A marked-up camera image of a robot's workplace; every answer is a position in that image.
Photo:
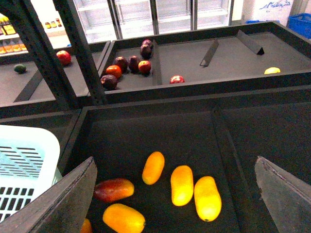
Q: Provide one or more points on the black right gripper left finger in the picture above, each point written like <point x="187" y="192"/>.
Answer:
<point x="61" y="209"/>

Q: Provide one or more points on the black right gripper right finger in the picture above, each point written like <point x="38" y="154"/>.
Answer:
<point x="287" y="198"/>

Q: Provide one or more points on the red yellow mango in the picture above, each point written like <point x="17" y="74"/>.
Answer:
<point x="113" y="190"/>

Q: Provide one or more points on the light blue plastic basket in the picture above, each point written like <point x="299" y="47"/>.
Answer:
<point x="28" y="166"/>

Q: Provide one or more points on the orange mango bottom edge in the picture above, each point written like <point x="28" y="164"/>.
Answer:
<point x="86" y="227"/>

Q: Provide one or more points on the yellow mango bottom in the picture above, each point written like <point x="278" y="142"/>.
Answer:
<point x="123" y="219"/>

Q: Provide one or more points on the yellow mango right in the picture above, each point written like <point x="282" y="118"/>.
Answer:
<point x="207" y="199"/>

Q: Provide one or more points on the yellow mango upper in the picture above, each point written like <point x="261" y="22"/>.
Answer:
<point x="153" y="168"/>

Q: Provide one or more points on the yellow mango middle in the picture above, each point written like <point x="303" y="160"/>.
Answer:
<point x="182" y="186"/>

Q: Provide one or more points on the green avocado left tray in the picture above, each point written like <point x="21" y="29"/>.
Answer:
<point x="20" y="68"/>

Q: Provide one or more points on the black fruit display tray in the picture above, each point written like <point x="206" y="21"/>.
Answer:
<point x="215" y="135"/>

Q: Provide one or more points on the yellow lemon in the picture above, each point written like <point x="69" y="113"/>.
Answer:
<point x="272" y="70"/>

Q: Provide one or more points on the dark purple fruit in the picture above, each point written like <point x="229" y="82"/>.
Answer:
<point x="148" y="43"/>
<point x="145" y="51"/>
<point x="121" y="61"/>
<point x="133" y="63"/>
<point x="109" y="82"/>

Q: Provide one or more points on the upper black fruit tray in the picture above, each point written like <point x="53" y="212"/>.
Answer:
<point x="221" y="60"/>

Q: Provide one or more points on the orange tomato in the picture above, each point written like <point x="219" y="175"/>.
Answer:
<point x="114" y="70"/>

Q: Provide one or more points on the red apple left tray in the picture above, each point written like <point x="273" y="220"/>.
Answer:
<point x="64" y="57"/>

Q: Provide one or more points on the dark purple fruit centre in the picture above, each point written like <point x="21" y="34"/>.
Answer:
<point x="121" y="61"/>

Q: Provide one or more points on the black tray divider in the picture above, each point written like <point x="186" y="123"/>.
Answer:
<point x="156" y="73"/>

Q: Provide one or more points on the dark purple fruit right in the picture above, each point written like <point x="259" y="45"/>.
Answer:
<point x="133" y="63"/>

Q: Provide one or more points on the red apple by divider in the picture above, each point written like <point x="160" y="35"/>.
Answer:
<point x="144" y="66"/>

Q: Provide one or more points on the red apple front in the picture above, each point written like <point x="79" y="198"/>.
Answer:
<point x="177" y="79"/>

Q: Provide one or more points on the blue crate right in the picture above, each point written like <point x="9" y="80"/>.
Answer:
<point x="300" y="24"/>

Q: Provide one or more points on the dark purple fruit top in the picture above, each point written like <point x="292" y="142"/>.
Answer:
<point x="145" y="51"/>

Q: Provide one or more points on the jars on shelf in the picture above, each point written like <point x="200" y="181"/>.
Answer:
<point x="56" y="23"/>

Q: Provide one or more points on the dark purple fruit back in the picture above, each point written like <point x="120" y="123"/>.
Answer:
<point x="148" y="43"/>

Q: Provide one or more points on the white chest freezer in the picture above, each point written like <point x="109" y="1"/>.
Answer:
<point x="267" y="10"/>

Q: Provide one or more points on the glass door refrigerator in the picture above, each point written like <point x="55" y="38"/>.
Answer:
<point x="104" y="20"/>

